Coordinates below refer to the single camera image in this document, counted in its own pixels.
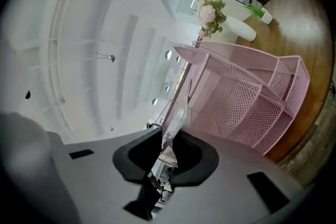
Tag white ceramic vase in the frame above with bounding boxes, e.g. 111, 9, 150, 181
223, 16, 257, 42

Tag pink flower bouquet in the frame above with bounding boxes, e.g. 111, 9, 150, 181
193, 0, 228, 39

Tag wooden table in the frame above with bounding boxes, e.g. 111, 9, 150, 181
195, 0, 334, 165

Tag small plant in white pot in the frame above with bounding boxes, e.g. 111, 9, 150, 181
243, 3, 274, 25

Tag pink metal mesh desk organizer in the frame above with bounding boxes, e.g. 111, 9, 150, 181
173, 40, 311, 157

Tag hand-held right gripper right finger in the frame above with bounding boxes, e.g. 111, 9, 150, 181
166, 131, 219, 187

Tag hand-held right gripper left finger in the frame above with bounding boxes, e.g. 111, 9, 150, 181
112, 127, 163, 221

